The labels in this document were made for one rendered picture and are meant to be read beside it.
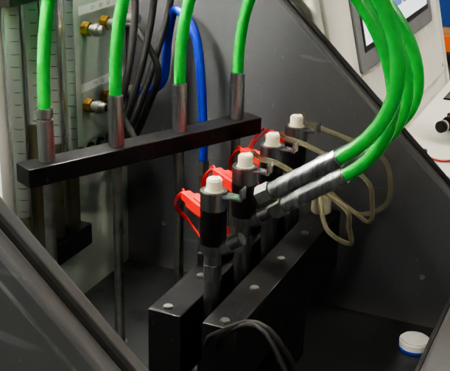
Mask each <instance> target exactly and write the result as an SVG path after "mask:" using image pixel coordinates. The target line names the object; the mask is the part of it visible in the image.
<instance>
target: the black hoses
mask: <svg viewBox="0 0 450 371"><path fill-rule="evenodd" d="M157 1H158V0H150V11H149V16H148V21H147V29H146V33H145V34H144V33H143V32H142V31H141V29H140V28H139V27H138V6H139V3H138V0H131V4H132V6H131V21H126V24H125V28H129V29H130V39H129V46H128V51H127V61H126V65H125V70H124V76H123V80H122V95H123V96H124V103H125V99H126V96H127V91H128V88H129V84H130V78H131V73H132V69H133V61H134V56H135V50H136V39H137V36H138V38H139V39H140V41H141V42H142V43H143V47H142V50H141V56H140V60H139V63H138V68H137V72H136V77H135V79H134V83H133V87H132V90H131V93H130V98H129V100H128V103H127V107H126V110H125V112H124V139H126V138H132V137H136V136H140V134H141V131H142V130H143V128H144V125H145V123H146V121H147V118H148V115H149V114H150V111H151V108H152V105H153V102H154V101H155V98H156V95H157V93H158V89H159V87H160V84H161V65H160V63H159V56H160V53H161V50H162V46H163V44H164V39H165V37H166V32H167V29H168V26H169V10H170V8H171V7H172V6H173V4H174V0H167V3H166V9H165V13H164V19H163V22H162V24H161V30H160V32H159V36H158V39H157V43H156V45H155V50H154V49H153V47H152V45H151V40H152V33H153V29H154V24H155V15H156V9H157ZM148 54H149V56H150V58H151V62H150V66H149V68H148V72H147V75H146V78H145V81H144V84H143V87H142V89H141V93H140V96H139V98H138V101H137V104H136V108H135V110H134V112H133V107H134V104H135V102H136V97H137V95H138V90H139V88H140V84H141V80H142V77H143V73H144V69H145V65H146V62H147V56H148ZM154 73H155V79H154V83H153V85H152V89H151V91H150V94H149V97H148V99H147V103H146V104H145V107H144V110H143V113H142V114H141V118H140V119H139V122H138V124H137V126H136V123H137V121H138V117H139V116H140V113H141V110H142V107H143V105H144V101H145V99H146V97H147V93H148V90H149V88H150V84H151V82H152V78H153V75H154ZM132 112H133V115H132V118H131V120H130V117H131V114H132ZM129 120H130V121H129ZM135 126H136V129H135ZM134 129H135V131H134ZM125 131H126V132H125ZM105 143H108V133H107V135H106V137H105V141H104V138H103V137H98V139H97V140H96V145H99V144H105Z"/></svg>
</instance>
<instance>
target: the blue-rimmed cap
mask: <svg viewBox="0 0 450 371"><path fill-rule="evenodd" d="M428 341H429V337H428V336H427V335H425V334H423V333H420V332H417V331H407V332H405V333H403V334H401V335H400V337H399V342H398V348H399V350H400V351H401V352H403V353H405V354H407V355H410V356H421V355H422V353H423V351H424V349H425V346H426V344H427V342H428Z"/></svg>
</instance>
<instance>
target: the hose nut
mask: <svg viewBox="0 0 450 371"><path fill-rule="evenodd" d="M268 183H269V182H265V183H262V184H261V185H258V186H256V187H255V188H254V195H253V196H254V197H255V198H256V201H257V202H258V204H259V205H262V206H265V207H266V206H268V205H270V204H272V203H274V202H276V201H278V199H275V198H273V197H271V196H270V194H269V192H268V190H267V185H268Z"/></svg>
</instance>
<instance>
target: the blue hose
mask: <svg viewBox="0 0 450 371"><path fill-rule="evenodd" d="M180 10H181V6H179V5H173V6H172V7H171V8H170V10H169V26H168V29H167V32H166V37H165V39H164V44H163V54H162V64H161V84H160V87H159V89H158V91H160V90H162V89H163V87H164V86H165V85H166V83H167V81H168V78H169V70H170V63H171V54H172V37H173V32H174V27H175V20H176V17H177V15H178V16H179V17H180ZM189 32H190V35H191V39H192V43H193V48H194V59H195V66H196V76H197V102H198V120H199V122H203V121H208V114H207V95H206V81H205V61H204V54H203V45H202V40H201V37H200V32H199V29H198V28H197V25H196V23H195V21H194V19H193V18H192V17H191V24H190V29H189ZM141 89H142V87H140V88H139V90H138V95H139V96H140V93H141ZM151 89H152V85H151V86H150V88H149V90H148V93H147V96H149V94H150V91H151ZM207 160H208V146H204V147H201V148H199V161H201V162H206V161H207Z"/></svg>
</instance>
